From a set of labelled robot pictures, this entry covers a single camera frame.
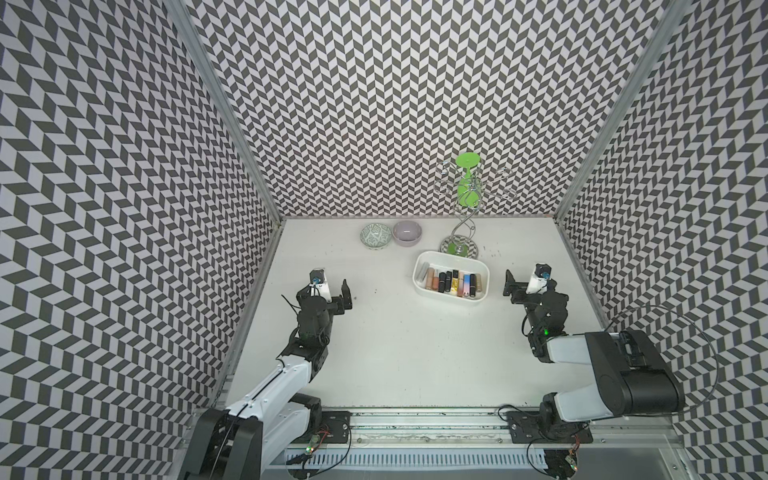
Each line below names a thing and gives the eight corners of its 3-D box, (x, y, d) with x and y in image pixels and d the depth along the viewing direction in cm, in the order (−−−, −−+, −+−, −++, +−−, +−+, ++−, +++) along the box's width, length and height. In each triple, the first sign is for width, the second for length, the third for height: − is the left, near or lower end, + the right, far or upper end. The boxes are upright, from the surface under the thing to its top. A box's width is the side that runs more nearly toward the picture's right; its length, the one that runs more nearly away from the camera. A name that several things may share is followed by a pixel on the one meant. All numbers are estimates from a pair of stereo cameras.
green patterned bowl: (356, 242, 113) (354, 235, 110) (373, 225, 119) (372, 218, 116) (378, 254, 109) (378, 248, 106) (395, 236, 115) (395, 230, 112)
